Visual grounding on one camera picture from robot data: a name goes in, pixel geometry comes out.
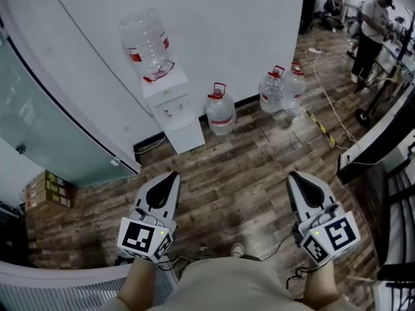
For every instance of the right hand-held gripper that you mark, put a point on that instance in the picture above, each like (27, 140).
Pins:
(337, 235)

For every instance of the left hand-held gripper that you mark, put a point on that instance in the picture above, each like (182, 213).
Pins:
(139, 238)

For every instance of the white water dispenser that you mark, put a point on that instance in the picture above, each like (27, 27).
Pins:
(184, 134)

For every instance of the person's right forearm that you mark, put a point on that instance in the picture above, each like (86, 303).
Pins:
(319, 280)

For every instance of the person's left forearm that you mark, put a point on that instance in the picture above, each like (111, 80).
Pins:
(142, 280)

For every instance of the large bottle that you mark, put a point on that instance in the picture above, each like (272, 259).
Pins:
(146, 44)

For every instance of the person's left beige shoe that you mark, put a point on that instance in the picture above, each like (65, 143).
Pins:
(203, 252)

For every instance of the yellow black hazard tape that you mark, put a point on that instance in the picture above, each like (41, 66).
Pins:
(319, 126)

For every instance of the white black-edged desk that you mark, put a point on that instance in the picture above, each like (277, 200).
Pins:
(363, 154)

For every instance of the white drip tray grille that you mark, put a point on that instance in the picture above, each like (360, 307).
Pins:
(179, 126)

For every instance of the stack of cardboard boxes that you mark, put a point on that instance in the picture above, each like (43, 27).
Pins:
(52, 191)

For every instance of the black metal rack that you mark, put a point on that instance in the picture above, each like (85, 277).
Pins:
(397, 272)

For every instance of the frosted glass partition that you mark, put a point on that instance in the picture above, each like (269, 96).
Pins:
(48, 125)

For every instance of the white perforated metal panel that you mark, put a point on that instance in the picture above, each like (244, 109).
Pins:
(48, 290)

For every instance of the white power strip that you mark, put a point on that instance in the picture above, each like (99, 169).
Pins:
(314, 50)

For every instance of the cluttered workbench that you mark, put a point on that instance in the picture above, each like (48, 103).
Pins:
(400, 60)

